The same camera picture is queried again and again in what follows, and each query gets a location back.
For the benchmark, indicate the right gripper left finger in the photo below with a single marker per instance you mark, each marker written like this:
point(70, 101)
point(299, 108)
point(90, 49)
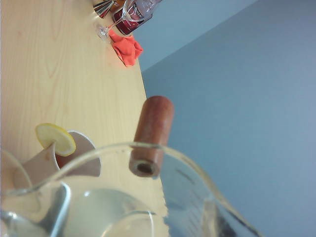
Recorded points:
point(53, 207)

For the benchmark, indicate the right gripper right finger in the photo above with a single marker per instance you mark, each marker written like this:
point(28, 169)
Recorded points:
point(219, 222)

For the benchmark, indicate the clear pineapple juice measuring cup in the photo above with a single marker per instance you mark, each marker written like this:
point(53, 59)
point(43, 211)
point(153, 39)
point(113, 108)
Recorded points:
point(192, 192)

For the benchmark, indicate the beige paper cup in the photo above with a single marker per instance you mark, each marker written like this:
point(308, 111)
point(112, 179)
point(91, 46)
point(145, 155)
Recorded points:
point(37, 163)

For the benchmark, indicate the yellow lemon slice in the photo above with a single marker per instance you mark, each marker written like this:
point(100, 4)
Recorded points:
point(56, 138)

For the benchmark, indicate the red crumpled cloth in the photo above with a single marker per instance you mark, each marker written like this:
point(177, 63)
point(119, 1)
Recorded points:
point(126, 49)

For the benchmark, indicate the empty wine glass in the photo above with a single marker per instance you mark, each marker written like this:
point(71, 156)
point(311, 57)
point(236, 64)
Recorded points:
point(102, 33)

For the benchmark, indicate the red liquid bottle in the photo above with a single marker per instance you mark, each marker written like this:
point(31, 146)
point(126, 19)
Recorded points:
point(130, 24)

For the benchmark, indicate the shiny metal jigger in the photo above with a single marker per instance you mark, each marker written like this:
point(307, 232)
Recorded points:
point(103, 8)

